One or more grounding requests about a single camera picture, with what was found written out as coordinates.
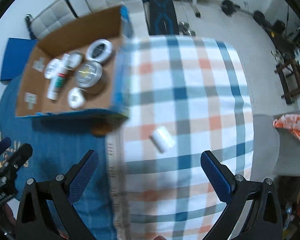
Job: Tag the frosted white plastic cup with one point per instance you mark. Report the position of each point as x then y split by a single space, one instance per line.
162 139

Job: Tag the white tube with green label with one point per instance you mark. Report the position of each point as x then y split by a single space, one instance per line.
57 82

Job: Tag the open silver tin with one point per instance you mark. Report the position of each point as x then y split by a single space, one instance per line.
75 59

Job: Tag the dark wooden chair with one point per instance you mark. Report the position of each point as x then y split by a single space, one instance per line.
289 75

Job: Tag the blue foam mat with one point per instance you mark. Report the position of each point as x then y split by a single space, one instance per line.
15 57

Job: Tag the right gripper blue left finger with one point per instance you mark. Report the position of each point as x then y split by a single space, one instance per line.
80 174

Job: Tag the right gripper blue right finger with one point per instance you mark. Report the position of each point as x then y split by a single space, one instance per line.
219 176

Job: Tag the orange floral cloth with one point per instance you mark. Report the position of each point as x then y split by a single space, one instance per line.
290 122

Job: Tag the left white quilted chair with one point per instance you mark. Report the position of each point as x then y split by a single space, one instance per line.
56 15

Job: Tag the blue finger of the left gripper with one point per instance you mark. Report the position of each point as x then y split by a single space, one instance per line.
20 157
4 144

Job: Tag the brown cardboard box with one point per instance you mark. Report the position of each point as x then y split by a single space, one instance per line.
112 24

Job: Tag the plaid checkered blanket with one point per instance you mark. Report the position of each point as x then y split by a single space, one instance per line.
196 88

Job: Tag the silver jar with gold emblem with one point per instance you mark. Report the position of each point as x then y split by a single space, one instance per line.
91 78

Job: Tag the white round jar printed lid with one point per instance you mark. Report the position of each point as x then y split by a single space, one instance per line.
52 68

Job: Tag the blue striped blanket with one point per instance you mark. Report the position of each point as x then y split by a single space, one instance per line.
57 145

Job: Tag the person's left hand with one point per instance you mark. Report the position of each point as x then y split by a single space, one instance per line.
7 220

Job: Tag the black dumbbell on floor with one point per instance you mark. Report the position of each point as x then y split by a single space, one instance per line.
228 7

